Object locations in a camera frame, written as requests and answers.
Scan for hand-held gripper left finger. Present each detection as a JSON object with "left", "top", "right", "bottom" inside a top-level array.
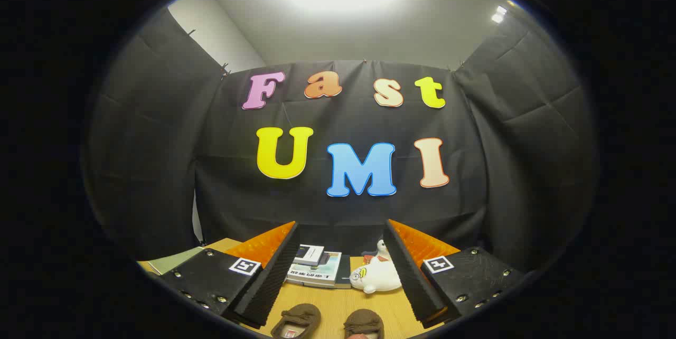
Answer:
[{"left": 158, "top": 221, "right": 301, "bottom": 329}]

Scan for green fabric storage box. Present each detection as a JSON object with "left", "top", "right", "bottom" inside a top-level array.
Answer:
[{"left": 148, "top": 247, "right": 205, "bottom": 276}]

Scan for penguin plush toy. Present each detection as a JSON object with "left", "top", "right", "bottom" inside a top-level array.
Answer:
[{"left": 362, "top": 240, "right": 391, "bottom": 265}]

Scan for small blue cover book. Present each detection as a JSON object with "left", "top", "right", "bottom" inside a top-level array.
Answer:
[{"left": 293, "top": 244, "right": 325, "bottom": 267}]

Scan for teal cover book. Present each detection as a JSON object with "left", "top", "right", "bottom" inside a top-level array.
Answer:
[{"left": 285, "top": 251, "right": 343, "bottom": 288}]

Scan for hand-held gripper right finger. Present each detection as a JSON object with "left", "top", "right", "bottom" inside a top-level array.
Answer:
[{"left": 383, "top": 218, "right": 527, "bottom": 330}]

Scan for brown fuzzy shoe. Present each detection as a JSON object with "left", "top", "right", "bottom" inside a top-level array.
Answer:
[
  {"left": 270, "top": 303, "right": 322, "bottom": 339},
  {"left": 343, "top": 308, "right": 385, "bottom": 339}
]

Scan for white plush toy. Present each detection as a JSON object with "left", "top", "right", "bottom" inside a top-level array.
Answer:
[{"left": 350, "top": 261, "right": 402, "bottom": 295}]

